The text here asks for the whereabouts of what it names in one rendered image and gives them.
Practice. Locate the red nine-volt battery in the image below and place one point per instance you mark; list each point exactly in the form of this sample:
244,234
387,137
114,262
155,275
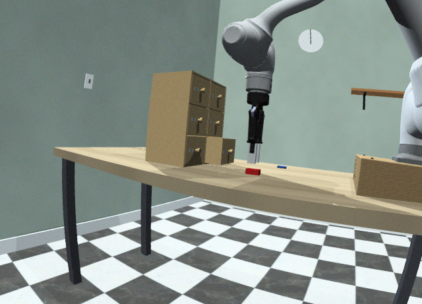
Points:
252,171

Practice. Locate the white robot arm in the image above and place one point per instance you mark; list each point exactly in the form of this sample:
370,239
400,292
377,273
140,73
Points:
250,44

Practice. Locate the small wooden chest of drawers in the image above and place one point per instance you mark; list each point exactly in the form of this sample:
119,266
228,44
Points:
168,118

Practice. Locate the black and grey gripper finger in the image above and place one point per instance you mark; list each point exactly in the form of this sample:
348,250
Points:
253,135
259,140

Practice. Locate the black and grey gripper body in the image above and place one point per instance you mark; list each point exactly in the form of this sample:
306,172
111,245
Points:
258,99

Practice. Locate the brown wooden drawer front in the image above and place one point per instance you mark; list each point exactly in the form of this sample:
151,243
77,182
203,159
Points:
197,121
200,90
219,150
217,96
215,122
195,148

